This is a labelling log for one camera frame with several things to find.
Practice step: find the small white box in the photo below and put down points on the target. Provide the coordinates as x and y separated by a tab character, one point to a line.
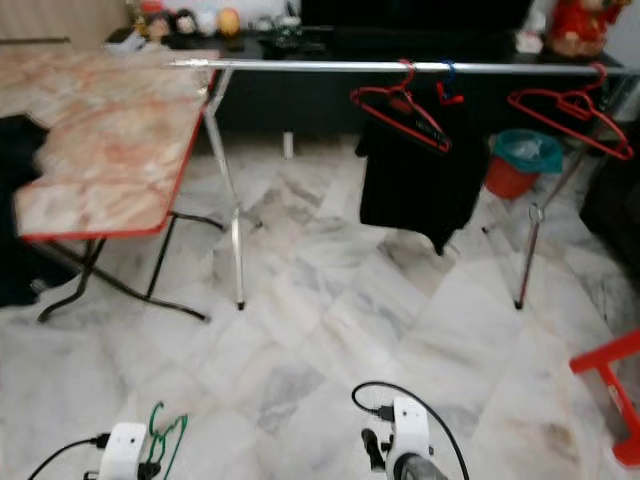
122	42

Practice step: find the silver metal clothes rack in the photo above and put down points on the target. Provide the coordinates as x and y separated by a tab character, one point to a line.
280	66

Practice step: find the dark grey fabric sofa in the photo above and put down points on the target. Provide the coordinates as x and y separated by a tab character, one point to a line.
618	210

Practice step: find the yellow round figurine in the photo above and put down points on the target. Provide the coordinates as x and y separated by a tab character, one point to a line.
229	22

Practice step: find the black t-shirt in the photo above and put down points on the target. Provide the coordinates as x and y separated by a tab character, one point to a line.
20	220
420	185

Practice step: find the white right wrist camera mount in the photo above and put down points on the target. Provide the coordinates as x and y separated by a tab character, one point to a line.
410	430

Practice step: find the blue clothes hanger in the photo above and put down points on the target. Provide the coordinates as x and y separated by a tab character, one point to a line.
450	78

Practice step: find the black round figurine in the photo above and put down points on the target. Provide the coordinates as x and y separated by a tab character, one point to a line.
183	24

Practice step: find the black soundbar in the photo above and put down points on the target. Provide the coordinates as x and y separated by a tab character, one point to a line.
410	40

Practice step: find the red waste bin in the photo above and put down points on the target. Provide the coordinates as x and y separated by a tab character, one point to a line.
505	180

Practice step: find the black TV cabinet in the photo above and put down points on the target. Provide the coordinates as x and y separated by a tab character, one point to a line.
290	105

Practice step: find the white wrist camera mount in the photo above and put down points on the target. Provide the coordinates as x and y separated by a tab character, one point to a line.
410	430
125	452

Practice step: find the light wood cabinet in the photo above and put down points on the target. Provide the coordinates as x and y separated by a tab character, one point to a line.
60	20

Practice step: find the jar with red lid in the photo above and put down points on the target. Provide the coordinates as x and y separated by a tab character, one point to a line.
157	25

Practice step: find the teal bin liner bag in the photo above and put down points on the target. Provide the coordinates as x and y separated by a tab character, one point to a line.
530	148

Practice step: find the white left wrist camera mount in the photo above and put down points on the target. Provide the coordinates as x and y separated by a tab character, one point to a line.
125	452

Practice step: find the white round figurine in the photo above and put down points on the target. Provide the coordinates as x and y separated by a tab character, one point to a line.
206	23

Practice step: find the black television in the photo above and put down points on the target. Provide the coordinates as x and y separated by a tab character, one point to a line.
410	10

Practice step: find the gold trophy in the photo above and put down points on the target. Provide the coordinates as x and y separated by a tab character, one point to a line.
139	12

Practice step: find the red plastic stool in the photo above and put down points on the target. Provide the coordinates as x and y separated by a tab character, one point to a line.
610	352

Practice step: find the marble top folding table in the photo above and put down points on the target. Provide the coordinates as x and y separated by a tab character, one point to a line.
110	140

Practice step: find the green white robot toy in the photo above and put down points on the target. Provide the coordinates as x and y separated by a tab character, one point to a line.
290	28

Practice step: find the red buddha statue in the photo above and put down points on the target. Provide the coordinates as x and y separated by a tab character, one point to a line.
580	28

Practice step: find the green plastic clothes hanger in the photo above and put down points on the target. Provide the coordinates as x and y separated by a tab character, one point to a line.
182	430

